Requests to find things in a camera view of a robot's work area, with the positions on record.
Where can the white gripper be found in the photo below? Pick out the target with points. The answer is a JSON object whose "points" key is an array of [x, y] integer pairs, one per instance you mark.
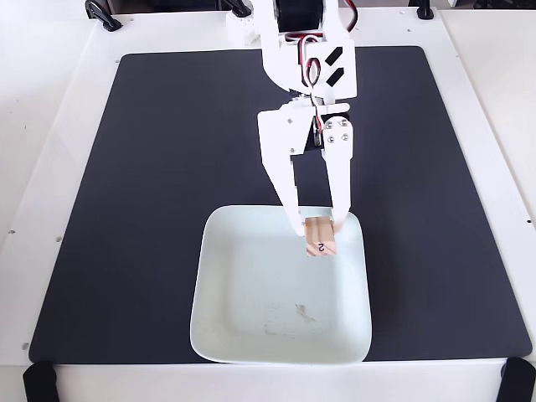
{"points": [[281, 133]]}

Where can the wooden block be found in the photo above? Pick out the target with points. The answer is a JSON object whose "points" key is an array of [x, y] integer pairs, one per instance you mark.
{"points": [[320, 238]]}

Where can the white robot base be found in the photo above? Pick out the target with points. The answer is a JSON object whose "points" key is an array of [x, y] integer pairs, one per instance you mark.
{"points": [[240, 30]]}

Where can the white square plate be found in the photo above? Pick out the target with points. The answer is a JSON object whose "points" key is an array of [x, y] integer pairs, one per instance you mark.
{"points": [[272, 293]]}

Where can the black mat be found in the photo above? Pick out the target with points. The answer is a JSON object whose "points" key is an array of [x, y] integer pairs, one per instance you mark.
{"points": [[146, 209]]}

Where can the black table clamp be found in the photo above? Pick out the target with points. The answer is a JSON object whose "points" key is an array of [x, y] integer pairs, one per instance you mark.
{"points": [[519, 381], [236, 7], [424, 8], [39, 383], [102, 14]]}

